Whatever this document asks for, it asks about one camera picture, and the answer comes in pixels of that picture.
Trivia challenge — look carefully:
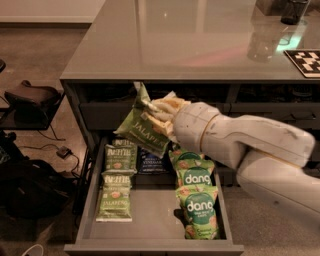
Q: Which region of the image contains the black floor cable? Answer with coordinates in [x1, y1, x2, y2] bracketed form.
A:
[18, 124, 82, 174]

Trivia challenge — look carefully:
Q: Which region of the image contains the rear green Kettle chip bag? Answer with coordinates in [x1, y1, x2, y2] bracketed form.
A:
[112, 138, 138, 171]

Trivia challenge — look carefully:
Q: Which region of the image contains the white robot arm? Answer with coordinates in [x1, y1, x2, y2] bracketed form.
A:
[144, 98, 320, 231]

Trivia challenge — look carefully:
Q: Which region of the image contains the green kettle chip bag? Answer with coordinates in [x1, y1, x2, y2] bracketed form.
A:
[112, 138, 138, 171]
[105, 145, 133, 171]

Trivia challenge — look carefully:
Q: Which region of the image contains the dark mesh cup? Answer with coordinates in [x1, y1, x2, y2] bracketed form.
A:
[280, 0, 309, 25]

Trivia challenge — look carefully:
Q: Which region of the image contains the black power adapter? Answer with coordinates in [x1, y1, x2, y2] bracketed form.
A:
[56, 146, 71, 159]

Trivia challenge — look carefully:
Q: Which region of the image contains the black backpack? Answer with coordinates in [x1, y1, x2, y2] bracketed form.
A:
[0, 130, 74, 219]

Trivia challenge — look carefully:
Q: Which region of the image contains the black white marker board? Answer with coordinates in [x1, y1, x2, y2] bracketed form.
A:
[284, 49, 320, 78]

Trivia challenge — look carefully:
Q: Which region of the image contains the grey top right drawer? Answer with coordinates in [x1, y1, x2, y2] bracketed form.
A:
[222, 102, 320, 130]

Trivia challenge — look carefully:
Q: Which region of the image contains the green dang chip bag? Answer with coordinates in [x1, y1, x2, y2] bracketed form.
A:
[176, 184, 219, 240]
[169, 148, 204, 163]
[174, 159, 215, 187]

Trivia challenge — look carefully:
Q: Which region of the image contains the black office chair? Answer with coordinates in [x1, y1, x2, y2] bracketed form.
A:
[0, 80, 64, 130]

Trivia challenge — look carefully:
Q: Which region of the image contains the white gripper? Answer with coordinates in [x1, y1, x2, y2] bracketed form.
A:
[141, 97, 220, 152]

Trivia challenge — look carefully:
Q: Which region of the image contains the white shoe tip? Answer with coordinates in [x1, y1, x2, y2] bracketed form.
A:
[21, 244, 44, 256]

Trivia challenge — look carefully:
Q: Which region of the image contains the green kettle jalapeno bag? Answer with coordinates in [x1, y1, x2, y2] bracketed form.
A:
[96, 172, 132, 222]
[115, 82, 175, 158]

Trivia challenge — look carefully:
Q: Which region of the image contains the grey counter cabinet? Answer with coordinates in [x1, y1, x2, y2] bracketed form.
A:
[59, 0, 320, 256]

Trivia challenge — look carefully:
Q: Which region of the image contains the grey middle right drawer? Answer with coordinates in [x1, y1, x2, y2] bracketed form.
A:
[208, 140, 319, 166]

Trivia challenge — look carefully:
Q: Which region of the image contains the dark blue Kettle chip bag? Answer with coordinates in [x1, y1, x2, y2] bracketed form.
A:
[138, 149, 169, 175]

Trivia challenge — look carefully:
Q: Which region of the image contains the grey top left drawer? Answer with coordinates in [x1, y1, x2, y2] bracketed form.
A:
[79, 102, 132, 130]

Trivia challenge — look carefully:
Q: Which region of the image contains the open grey middle drawer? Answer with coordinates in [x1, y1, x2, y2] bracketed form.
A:
[64, 146, 244, 256]

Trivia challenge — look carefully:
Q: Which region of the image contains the front green Dang chip bag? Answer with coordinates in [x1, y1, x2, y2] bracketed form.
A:
[176, 184, 219, 240]

